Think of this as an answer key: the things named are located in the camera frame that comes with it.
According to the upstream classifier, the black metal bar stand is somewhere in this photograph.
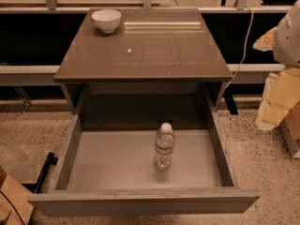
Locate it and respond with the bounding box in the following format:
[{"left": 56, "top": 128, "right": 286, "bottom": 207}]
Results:
[{"left": 22, "top": 152, "right": 58, "bottom": 194}]

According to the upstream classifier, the open grey top drawer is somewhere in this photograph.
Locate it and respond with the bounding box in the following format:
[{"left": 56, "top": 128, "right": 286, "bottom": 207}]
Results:
[{"left": 28, "top": 106, "right": 260, "bottom": 217}]

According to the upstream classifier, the grey cabinet with counter top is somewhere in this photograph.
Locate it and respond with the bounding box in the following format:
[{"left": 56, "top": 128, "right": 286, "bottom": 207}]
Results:
[{"left": 53, "top": 7, "right": 234, "bottom": 131}]

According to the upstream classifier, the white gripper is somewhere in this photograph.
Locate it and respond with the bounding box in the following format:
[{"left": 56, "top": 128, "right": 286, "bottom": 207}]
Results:
[{"left": 253, "top": 0, "right": 300, "bottom": 131}]

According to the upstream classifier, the white ceramic bowl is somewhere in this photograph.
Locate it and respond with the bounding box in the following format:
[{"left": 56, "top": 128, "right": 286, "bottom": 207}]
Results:
[{"left": 92, "top": 9, "right": 121, "bottom": 33}]

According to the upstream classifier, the wooden box right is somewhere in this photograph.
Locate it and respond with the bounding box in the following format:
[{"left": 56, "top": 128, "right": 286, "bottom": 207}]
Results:
[{"left": 280, "top": 101, "right": 300, "bottom": 158}]

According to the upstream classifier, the grey horizontal rail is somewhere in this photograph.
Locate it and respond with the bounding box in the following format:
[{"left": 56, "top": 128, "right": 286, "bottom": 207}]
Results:
[{"left": 0, "top": 64, "right": 284, "bottom": 86}]

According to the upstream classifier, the brown cardboard box left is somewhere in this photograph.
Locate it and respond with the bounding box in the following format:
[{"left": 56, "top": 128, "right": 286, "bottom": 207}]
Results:
[{"left": 0, "top": 167, "right": 33, "bottom": 225}]

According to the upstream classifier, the white cable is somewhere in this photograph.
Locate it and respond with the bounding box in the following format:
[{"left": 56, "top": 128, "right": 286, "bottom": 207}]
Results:
[{"left": 224, "top": 5, "right": 255, "bottom": 91}]

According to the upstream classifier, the clear plastic water bottle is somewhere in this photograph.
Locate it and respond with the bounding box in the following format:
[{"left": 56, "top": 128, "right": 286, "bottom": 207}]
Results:
[{"left": 155, "top": 123, "right": 175, "bottom": 171}]

